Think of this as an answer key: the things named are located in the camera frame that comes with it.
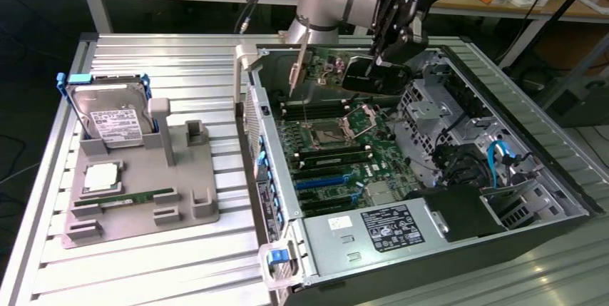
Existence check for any graphics card with metal bracket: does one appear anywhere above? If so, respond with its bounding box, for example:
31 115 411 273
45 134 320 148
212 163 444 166
288 21 416 98

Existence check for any metal disk bay cage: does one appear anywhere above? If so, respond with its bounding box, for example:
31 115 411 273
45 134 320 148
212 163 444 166
396 77 478 179

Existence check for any metal socket cover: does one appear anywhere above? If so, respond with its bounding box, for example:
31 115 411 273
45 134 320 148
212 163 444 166
339 102 390 140

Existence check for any black slanted tripod pole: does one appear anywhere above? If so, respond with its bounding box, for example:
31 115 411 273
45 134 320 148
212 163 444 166
498 0 602 68

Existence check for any open black PC case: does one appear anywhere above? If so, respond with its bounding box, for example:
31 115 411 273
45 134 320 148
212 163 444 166
235 43 603 306

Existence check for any CPU socket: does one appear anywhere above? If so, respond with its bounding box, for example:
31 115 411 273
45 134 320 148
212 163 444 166
307 120 355 149

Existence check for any green motherboard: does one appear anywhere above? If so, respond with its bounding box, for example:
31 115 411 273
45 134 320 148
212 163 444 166
274 98 431 218

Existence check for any dark box on floor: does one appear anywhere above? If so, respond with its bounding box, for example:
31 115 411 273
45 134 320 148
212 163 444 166
547 80 609 129

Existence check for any silver chipset heatsink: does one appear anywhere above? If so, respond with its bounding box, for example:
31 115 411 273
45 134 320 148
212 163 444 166
366 182 402 204

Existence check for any blue expansion slot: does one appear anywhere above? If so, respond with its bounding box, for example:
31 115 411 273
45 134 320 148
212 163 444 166
294 173 350 190

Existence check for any grey power supply unit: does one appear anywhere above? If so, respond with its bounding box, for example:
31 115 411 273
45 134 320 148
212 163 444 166
292 197 451 279

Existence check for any hard disk in blue carrier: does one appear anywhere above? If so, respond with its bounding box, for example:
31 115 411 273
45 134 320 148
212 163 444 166
55 71 159 151

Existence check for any grey plastic parts rack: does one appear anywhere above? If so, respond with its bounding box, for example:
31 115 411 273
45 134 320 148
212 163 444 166
61 97 222 250

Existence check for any blue case latch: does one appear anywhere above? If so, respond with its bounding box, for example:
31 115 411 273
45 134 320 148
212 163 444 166
266 248 290 266

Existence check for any green RAM stick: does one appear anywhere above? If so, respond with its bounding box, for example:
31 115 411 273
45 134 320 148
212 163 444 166
74 187 175 209

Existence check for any silver CPU chip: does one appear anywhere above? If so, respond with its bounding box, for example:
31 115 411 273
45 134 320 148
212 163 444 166
82 163 122 193

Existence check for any blue data wire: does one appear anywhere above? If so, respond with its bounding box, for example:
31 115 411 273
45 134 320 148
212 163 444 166
487 139 514 190

